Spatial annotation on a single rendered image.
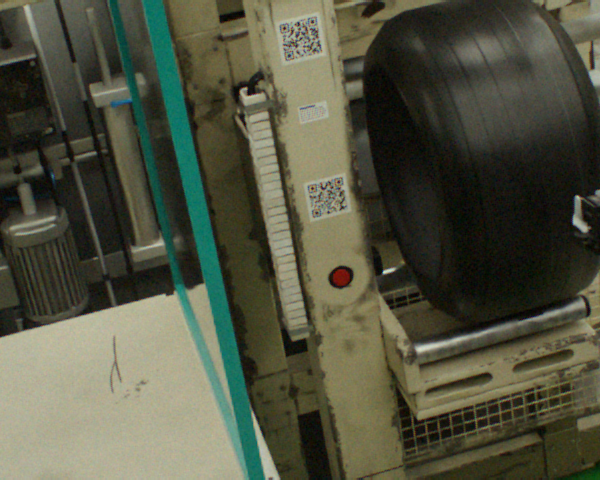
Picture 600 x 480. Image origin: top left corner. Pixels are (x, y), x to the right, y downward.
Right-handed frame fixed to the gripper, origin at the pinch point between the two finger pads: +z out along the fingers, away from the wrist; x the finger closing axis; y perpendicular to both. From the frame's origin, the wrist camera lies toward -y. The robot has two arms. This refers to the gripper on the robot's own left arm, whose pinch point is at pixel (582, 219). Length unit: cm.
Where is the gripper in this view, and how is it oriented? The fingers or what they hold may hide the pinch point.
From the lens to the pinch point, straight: 216.1
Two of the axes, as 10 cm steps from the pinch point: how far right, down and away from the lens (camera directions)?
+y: -1.9, -9.2, -3.5
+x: -9.6, 2.5, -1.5
